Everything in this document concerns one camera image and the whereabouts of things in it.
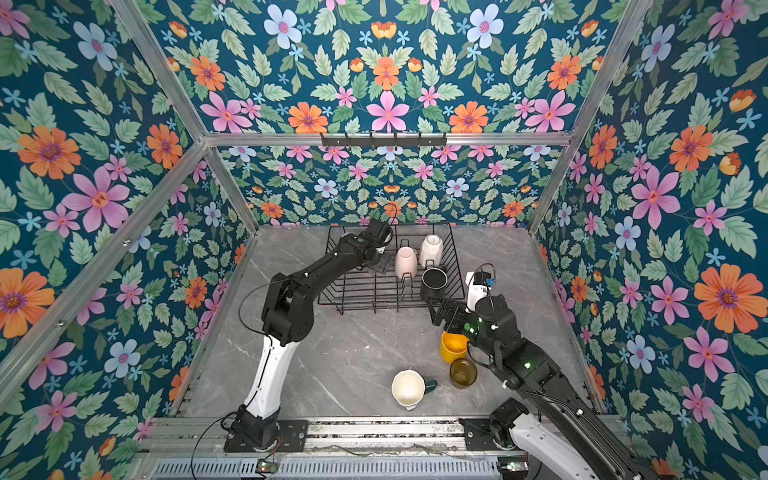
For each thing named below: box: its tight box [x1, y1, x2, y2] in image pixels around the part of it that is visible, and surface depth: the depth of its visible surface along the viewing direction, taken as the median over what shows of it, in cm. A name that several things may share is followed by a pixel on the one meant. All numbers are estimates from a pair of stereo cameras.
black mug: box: [420, 259, 448, 301], surface depth 93 cm
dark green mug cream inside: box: [391, 368, 438, 411], surface depth 75 cm
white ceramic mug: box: [419, 234, 444, 267], surface depth 100 cm
